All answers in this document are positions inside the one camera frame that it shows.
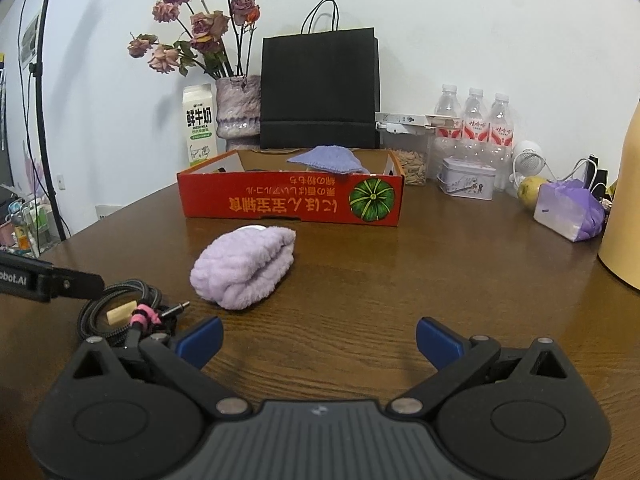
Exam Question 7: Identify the white green milk carton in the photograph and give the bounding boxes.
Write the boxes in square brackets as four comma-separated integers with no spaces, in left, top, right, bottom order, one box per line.
[181,84,218,168]

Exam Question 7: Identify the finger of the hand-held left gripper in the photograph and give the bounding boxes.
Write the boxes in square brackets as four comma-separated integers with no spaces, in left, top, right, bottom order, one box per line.
[50,265,106,301]

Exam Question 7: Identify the grey tin box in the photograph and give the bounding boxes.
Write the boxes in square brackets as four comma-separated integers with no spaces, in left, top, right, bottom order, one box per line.
[437,156,497,202]

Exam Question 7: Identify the purple knitted cloth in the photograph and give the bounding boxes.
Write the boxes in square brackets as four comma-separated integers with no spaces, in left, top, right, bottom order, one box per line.
[286,145,371,177]

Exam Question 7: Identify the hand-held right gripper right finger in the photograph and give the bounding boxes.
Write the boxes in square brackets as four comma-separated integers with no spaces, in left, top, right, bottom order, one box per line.
[387,316,568,417]

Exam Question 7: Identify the clear seed container white lid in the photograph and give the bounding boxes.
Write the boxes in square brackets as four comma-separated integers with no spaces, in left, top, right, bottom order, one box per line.
[375,111,463,187]

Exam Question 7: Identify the dried pink flowers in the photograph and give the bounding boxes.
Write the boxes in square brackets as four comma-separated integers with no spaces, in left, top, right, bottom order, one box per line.
[127,0,262,81]

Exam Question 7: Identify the small beige block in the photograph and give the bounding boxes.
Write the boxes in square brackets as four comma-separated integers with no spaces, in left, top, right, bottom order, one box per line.
[106,301,138,326]

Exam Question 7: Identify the yellow green fruit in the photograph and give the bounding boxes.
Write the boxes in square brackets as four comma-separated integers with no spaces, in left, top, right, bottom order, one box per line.
[517,176,551,211]

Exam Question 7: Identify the black charger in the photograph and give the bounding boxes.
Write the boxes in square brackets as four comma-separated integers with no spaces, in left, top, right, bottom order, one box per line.
[587,154,623,201]

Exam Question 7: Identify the grey braided coiled cable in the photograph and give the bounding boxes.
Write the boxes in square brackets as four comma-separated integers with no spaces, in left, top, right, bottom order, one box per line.
[77,280,191,348]

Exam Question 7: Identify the purple tissue pack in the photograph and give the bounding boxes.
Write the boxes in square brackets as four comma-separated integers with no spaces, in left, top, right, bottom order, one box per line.
[533,179,607,243]

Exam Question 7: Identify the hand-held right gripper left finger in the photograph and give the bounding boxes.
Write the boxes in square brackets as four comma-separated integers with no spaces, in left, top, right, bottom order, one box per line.
[72,316,253,418]

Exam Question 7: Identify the small white fan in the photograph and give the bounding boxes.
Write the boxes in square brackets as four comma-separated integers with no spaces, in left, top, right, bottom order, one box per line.
[509,140,551,196]

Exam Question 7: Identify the purple mottled vase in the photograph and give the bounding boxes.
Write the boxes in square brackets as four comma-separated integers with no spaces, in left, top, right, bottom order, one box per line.
[215,75,262,140]

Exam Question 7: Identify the cluttered storage rack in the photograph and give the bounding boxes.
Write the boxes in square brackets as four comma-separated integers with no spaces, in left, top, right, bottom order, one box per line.
[0,185,56,256]

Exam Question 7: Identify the black paper bag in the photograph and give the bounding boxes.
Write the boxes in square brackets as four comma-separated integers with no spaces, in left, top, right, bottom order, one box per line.
[260,0,381,151]

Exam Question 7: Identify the white charging cable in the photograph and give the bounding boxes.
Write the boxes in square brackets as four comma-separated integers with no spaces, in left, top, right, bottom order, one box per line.
[552,157,598,186]

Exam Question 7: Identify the red cardboard box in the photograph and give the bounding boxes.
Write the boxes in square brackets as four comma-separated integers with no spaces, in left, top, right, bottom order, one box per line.
[176,147,405,226]

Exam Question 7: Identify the clear water bottle red label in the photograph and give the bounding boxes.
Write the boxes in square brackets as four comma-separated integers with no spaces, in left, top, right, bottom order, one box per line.
[432,84,463,161]
[487,92,516,192]
[461,87,490,161]

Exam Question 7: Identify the lilac fluffy towel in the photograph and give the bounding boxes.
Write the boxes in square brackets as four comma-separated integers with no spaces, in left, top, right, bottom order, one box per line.
[190,226,296,311]

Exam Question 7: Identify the black light stand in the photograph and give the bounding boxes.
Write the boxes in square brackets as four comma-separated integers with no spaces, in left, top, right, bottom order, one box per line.
[20,0,71,243]

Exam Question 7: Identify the yellow thermos jug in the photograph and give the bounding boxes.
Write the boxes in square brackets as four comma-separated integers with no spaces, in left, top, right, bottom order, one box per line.
[597,105,640,291]

